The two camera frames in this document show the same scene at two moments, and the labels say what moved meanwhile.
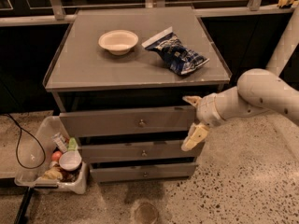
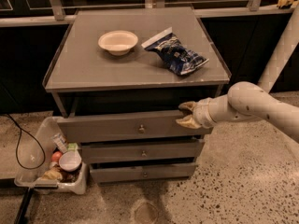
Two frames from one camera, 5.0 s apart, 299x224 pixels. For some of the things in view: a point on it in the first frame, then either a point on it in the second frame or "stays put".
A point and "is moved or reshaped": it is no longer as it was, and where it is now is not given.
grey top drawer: [129, 121] is moved or reshaped
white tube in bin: [61, 142] stays put
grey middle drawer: [138, 149] stays put
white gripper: [206, 110] → [203, 112]
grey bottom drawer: [145, 171] stays put
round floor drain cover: [146, 213] stays put
